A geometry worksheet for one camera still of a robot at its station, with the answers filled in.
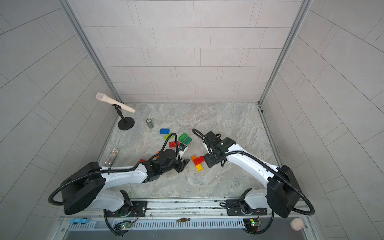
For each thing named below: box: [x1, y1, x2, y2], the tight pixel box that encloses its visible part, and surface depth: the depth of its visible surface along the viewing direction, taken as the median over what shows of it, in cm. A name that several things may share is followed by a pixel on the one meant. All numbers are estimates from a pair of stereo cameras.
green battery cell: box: [146, 118, 154, 129], surface depth 101 cm
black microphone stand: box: [112, 104, 135, 131], surface depth 104 cm
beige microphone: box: [95, 92, 136, 113], surface depth 86 cm
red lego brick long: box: [193, 155, 205, 166], surface depth 86 cm
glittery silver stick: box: [103, 147, 119, 167], surface depth 88 cm
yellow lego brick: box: [195, 163, 204, 172], surface depth 85 cm
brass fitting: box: [176, 217, 191, 223], surface depth 69 cm
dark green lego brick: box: [182, 136, 193, 145], surface depth 98 cm
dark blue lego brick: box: [159, 128, 170, 134], surface depth 101 cm
